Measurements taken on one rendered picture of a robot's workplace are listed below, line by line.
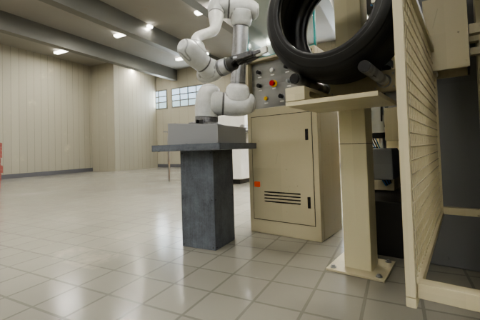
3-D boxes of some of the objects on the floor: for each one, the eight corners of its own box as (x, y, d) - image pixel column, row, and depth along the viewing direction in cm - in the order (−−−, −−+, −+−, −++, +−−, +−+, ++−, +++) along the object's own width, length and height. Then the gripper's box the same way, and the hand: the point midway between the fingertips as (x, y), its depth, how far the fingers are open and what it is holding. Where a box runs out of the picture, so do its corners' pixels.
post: (351, 260, 162) (332, -194, 169) (378, 265, 154) (357, -211, 161) (343, 268, 151) (323, -216, 158) (371, 274, 143) (349, -236, 150)
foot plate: (343, 253, 171) (343, 249, 171) (396, 263, 155) (396, 258, 155) (326, 270, 149) (325, 265, 150) (384, 283, 133) (384, 278, 134)
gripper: (220, 55, 156) (258, 38, 142) (235, 60, 166) (272, 44, 153) (222, 69, 155) (261, 53, 141) (237, 73, 166) (275, 58, 152)
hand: (261, 51), depth 149 cm, fingers closed
